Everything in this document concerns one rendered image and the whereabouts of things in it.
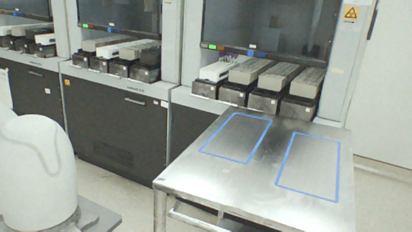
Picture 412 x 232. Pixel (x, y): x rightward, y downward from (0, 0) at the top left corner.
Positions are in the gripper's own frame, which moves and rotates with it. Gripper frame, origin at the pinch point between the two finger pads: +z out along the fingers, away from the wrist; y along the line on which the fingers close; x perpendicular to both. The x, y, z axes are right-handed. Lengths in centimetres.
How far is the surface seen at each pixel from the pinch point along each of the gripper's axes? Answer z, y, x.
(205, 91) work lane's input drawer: 43, -9, 66
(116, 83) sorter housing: 51, -67, 66
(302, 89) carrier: 35, 36, 74
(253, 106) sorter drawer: 45, 17, 66
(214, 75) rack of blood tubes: 35, -6, 70
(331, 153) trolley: 38, 55, 26
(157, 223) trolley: 50, 21, -16
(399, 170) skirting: 114, 98, 186
